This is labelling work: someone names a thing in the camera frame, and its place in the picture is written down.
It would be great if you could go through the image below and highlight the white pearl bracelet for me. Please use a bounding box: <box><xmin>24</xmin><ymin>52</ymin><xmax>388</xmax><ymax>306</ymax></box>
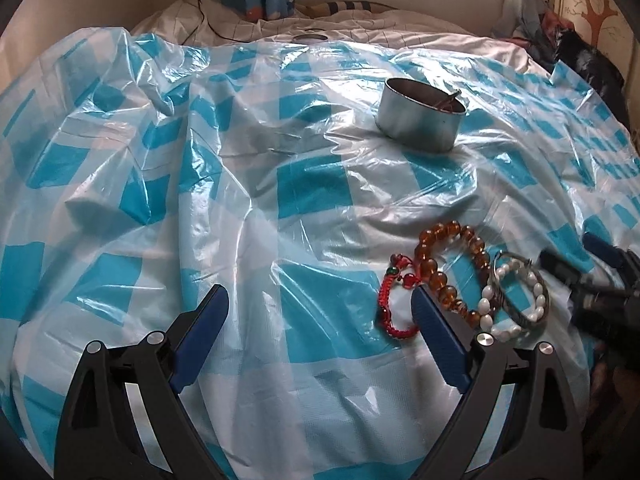
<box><xmin>477</xmin><ymin>259</ymin><xmax>546</xmax><ymax>343</ymax></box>

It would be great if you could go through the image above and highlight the amber bead bracelet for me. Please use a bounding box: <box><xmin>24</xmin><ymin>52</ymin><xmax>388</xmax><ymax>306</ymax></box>
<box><xmin>414</xmin><ymin>220</ymin><xmax>492</xmax><ymax>330</ymax></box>

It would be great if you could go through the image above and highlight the person's right hand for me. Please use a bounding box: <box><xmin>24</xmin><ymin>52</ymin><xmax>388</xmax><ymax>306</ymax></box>
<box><xmin>591</xmin><ymin>347</ymin><xmax>640</xmax><ymax>413</ymax></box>

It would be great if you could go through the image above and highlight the black bag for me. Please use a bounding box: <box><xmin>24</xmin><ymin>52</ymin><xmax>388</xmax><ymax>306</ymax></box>
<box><xmin>555</xmin><ymin>30</ymin><xmax>626</xmax><ymax>111</ymax></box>

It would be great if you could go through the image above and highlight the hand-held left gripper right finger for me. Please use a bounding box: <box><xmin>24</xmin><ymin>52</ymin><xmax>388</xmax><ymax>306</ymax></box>
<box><xmin>410</xmin><ymin>286</ymin><xmax>586</xmax><ymax>480</ymax></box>

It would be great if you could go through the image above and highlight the brown tree wall sticker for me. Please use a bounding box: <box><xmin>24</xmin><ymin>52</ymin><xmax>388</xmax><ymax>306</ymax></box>
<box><xmin>575</xmin><ymin>0</ymin><xmax>621</xmax><ymax>46</ymax></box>

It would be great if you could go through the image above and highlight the white bed quilt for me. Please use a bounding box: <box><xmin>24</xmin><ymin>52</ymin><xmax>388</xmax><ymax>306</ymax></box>
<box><xmin>130</xmin><ymin>0</ymin><xmax>556</xmax><ymax>76</ymax></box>

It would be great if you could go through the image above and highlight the black charger cable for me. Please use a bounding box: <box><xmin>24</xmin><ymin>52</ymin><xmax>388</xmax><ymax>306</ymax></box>
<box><xmin>182</xmin><ymin>0</ymin><xmax>261</xmax><ymax>46</ymax></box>

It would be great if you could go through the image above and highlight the striped pillow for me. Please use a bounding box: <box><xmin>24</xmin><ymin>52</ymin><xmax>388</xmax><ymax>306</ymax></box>
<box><xmin>300</xmin><ymin>0</ymin><xmax>401</xmax><ymax>17</ymax></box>

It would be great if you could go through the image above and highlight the blue white checkered plastic sheet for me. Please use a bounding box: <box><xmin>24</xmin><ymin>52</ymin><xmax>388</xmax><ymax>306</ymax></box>
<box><xmin>0</xmin><ymin>27</ymin><xmax>640</xmax><ymax>480</ymax></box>

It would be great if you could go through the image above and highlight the grey woven bangle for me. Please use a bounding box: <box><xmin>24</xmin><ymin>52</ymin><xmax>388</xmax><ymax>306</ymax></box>
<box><xmin>490</xmin><ymin>251</ymin><xmax>551</xmax><ymax>332</ymax></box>

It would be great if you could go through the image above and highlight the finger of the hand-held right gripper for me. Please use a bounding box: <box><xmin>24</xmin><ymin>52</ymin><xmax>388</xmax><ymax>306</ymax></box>
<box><xmin>539</xmin><ymin>250</ymin><xmax>601</xmax><ymax>292</ymax></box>
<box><xmin>582</xmin><ymin>231</ymin><xmax>640</xmax><ymax>273</ymax></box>

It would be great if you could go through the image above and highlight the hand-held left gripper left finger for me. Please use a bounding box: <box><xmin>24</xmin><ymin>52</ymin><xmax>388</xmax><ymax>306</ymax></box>
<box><xmin>54</xmin><ymin>284</ymin><xmax>231</xmax><ymax>480</ymax></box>

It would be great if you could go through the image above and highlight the round metal tin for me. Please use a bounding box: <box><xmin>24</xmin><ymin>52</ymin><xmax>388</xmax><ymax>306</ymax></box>
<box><xmin>376</xmin><ymin>78</ymin><xmax>468</xmax><ymax>153</ymax></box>

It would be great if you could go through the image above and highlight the brown cord bracelet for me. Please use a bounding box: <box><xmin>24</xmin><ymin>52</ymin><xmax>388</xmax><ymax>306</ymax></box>
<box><xmin>432</xmin><ymin>89</ymin><xmax>463</xmax><ymax>113</ymax></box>

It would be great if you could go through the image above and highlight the red cord bracelet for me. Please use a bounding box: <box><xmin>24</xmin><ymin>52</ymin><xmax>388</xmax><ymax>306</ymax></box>
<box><xmin>376</xmin><ymin>255</ymin><xmax>421</xmax><ymax>342</ymax></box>

